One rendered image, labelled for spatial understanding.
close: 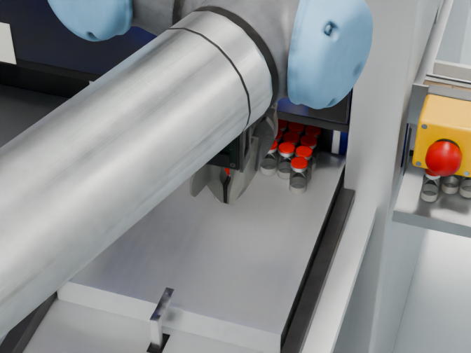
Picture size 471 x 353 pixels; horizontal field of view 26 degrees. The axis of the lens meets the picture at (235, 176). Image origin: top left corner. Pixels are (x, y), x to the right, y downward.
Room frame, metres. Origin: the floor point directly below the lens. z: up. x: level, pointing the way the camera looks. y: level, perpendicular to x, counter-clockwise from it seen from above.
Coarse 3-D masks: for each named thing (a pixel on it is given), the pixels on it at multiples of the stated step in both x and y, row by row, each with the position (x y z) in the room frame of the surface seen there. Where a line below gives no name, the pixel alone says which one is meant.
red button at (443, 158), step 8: (432, 144) 0.88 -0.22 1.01; (440, 144) 0.87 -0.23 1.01; (448, 144) 0.87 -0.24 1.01; (432, 152) 0.87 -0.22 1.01; (440, 152) 0.86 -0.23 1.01; (448, 152) 0.86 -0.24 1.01; (456, 152) 0.87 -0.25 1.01; (432, 160) 0.86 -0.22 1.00; (440, 160) 0.86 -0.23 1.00; (448, 160) 0.86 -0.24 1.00; (456, 160) 0.86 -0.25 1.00; (432, 168) 0.86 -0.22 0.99; (440, 168) 0.86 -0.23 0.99; (448, 168) 0.86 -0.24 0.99; (456, 168) 0.86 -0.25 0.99
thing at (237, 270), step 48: (288, 192) 0.94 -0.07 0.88; (336, 192) 0.92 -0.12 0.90; (144, 240) 0.85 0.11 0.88; (192, 240) 0.85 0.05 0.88; (240, 240) 0.85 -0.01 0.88; (288, 240) 0.85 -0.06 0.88; (96, 288) 0.75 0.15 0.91; (144, 288) 0.78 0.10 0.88; (192, 288) 0.78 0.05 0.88; (240, 288) 0.78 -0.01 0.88; (288, 288) 0.78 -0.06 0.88; (240, 336) 0.70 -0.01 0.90
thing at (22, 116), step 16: (0, 96) 1.14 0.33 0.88; (16, 96) 1.14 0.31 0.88; (32, 96) 1.14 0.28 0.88; (48, 96) 1.14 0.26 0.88; (0, 112) 1.10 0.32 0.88; (16, 112) 1.10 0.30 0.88; (32, 112) 1.10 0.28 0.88; (48, 112) 1.10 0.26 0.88; (0, 128) 1.06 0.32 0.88; (16, 128) 1.06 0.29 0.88; (0, 144) 1.03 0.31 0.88
